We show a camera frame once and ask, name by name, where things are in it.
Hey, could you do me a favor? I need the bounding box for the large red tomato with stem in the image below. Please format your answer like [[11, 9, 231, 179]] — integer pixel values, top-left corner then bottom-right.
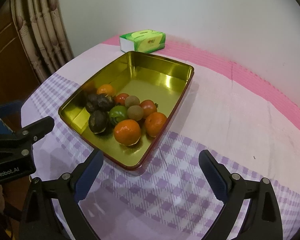
[[140, 100, 158, 119]]

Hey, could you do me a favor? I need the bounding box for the gold toffee tin box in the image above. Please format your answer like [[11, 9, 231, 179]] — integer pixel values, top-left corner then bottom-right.
[[58, 51, 194, 174]]

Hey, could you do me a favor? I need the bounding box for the green-brown longan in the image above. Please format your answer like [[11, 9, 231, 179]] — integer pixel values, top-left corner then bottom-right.
[[125, 95, 140, 108], [127, 105, 143, 121]]

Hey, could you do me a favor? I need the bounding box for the small dark passion fruit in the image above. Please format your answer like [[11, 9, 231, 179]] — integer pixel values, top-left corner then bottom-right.
[[97, 93, 115, 112]]

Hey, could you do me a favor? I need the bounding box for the small red tomato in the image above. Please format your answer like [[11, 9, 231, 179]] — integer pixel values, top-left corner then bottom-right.
[[114, 93, 129, 106]]

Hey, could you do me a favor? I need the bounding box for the brown wooden door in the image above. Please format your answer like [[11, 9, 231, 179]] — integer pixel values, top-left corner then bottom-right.
[[0, 0, 39, 103]]

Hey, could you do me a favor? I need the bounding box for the large orange mandarin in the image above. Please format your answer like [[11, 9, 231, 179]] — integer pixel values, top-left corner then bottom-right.
[[114, 119, 141, 146]]

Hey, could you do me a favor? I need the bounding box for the green tissue pack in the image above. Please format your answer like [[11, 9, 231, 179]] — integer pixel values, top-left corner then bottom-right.
[[119, 29, 166, 53]]

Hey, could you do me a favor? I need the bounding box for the green tomato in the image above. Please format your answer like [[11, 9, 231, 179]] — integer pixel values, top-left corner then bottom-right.
[[109, 105, 128, 126]]

